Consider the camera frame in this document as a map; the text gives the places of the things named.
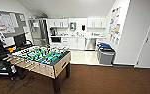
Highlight grey trash bin black lid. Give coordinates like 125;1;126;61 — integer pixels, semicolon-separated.
98;48;117;66

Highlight black coffee maker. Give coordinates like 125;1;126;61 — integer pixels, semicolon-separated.
50;27;58;37

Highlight white wall cabinet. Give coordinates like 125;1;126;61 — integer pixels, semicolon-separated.
46;18;69;29
86;18;107;30

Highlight black monitor screen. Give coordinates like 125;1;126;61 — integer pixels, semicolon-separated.
13;33;27;48

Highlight blue lid trash bin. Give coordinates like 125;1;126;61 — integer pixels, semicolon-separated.
96;41;111;51

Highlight white base cabinet two doors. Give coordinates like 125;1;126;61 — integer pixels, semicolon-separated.
66;37;86;51

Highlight brown cork wall sign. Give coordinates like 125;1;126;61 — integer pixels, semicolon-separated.
114;23;122;34

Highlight white paper note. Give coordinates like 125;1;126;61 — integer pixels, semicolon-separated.
33;22;40;29

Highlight large printed wall poster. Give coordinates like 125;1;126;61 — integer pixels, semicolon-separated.
109;6;122;25

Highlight black wheeled cart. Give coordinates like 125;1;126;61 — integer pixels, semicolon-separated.
0;49;19;80

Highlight green lid trash bin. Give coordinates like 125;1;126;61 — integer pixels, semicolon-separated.
97;45;114;53

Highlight grey notice board with papers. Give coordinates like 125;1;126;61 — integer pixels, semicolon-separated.
0;9;29;38

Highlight stainless steel refrigerator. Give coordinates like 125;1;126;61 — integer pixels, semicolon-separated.
28;18;50;47

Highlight wooden foosball table green field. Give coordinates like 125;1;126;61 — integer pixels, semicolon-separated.
3;44;72;94

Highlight black built-in microwave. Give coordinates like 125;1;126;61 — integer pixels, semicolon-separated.
50;36;62;44

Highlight white drawer stack wide handles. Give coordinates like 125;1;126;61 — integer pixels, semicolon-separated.
96;37;107;44

